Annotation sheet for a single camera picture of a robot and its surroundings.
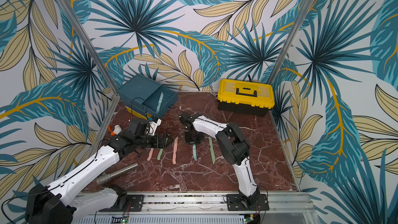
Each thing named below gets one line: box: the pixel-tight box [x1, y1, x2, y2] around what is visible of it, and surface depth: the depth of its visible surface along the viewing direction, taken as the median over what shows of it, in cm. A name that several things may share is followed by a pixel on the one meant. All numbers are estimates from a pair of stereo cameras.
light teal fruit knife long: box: [155, 91, 164, 114], surface depth 95 cm
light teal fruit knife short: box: [192, 143, 197, 161], surface depth 92 cm
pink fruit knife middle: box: [172, 136, 179, 165], surface depth 90 cm
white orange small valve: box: [107, 124, 123, 136], surface depth 97 cm
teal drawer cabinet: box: [117, 74, 176, 118], surface depth 94 cm
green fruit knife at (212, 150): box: [208, 136, 217, 165], surface depth 92 cm
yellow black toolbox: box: [217, 78, 275, 117], surface depth 100 cm
